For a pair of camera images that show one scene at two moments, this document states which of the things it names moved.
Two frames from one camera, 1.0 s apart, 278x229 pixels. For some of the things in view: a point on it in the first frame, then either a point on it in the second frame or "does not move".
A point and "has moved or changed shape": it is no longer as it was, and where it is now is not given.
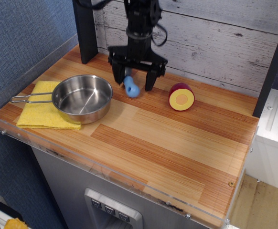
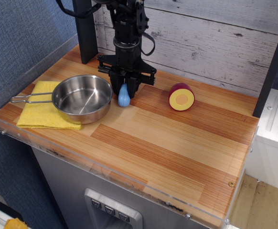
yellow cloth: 43,115 does not move
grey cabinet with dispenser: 89,198 does not move
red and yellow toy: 181,97 does not move
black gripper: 138,54 → 127,59
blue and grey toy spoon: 132,89 has moved or changed shape
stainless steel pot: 81,98 does not move
